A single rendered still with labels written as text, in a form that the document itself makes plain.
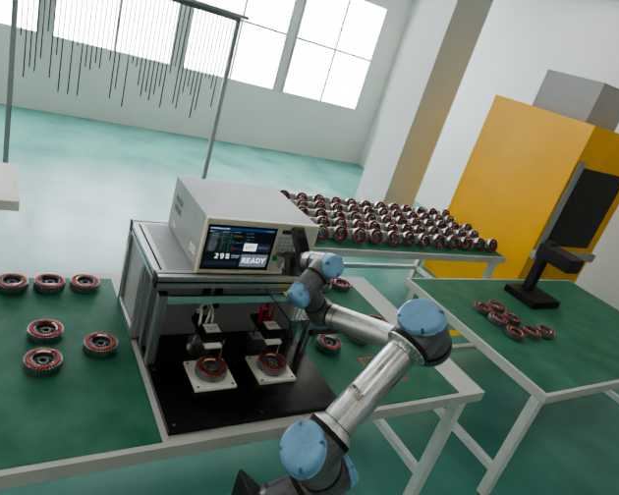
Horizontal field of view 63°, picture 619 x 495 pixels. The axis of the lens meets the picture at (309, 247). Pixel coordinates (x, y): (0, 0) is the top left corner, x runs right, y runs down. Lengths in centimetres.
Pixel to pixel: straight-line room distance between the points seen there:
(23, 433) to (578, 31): 706
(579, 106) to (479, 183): 109
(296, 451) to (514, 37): 730
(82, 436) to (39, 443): 11
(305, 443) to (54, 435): 75
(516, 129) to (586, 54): 229
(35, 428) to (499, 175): 451
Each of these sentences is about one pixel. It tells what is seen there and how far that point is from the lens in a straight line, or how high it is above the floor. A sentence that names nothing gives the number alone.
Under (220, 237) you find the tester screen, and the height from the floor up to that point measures 125.
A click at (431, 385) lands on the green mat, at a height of 75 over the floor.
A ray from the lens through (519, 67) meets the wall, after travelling 782.
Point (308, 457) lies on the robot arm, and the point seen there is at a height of 111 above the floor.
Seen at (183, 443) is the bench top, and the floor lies 75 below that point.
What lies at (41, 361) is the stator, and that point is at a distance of 186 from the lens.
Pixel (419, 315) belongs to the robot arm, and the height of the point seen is 140.
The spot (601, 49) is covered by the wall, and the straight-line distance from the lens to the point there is 724.
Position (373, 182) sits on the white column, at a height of 68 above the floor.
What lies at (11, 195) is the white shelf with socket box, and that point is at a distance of 188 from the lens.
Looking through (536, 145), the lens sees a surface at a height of 164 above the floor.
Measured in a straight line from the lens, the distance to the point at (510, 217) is 512.
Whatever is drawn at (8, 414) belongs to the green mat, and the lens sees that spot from 171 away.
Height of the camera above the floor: 193
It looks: 22 degrees down
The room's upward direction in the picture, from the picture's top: 18 degrees clockwise
